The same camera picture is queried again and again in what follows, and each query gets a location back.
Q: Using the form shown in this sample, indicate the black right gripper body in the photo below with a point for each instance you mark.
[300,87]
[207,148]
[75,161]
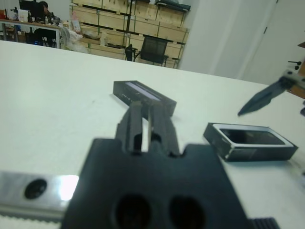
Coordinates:
[296,80]

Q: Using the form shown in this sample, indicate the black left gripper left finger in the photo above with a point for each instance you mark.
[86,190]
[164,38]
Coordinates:
[133,124]

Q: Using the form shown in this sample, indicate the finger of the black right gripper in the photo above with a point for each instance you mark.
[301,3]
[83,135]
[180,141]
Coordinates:
[262,97]

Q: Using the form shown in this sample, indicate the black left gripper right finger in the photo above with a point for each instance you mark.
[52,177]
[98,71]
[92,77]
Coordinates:
[162,128]

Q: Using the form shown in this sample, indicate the black box base white insert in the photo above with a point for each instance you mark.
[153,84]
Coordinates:
[250,153]

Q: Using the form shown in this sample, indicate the white box on desk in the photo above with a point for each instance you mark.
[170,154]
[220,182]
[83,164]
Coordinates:
[22,15]

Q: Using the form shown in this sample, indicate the crinkled plastic bag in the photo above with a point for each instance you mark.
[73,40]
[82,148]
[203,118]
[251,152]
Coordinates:
[71,40]

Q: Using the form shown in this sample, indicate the pink white carton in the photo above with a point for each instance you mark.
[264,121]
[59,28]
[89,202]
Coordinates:
[76,23]

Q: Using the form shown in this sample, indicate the black bag on crates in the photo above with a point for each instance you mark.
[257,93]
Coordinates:
[172,4]

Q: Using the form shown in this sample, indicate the black office chair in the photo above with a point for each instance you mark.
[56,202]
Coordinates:
[38,35]

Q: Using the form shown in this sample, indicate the wooden desk metal legs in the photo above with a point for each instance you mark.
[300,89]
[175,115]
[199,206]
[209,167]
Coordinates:
[28,23]

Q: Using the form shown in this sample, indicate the seated person dark hair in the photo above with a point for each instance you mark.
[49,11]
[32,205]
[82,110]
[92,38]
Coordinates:
[44,9]

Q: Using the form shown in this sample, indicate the black computer monitor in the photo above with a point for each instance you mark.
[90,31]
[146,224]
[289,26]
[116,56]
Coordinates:
[29,6]

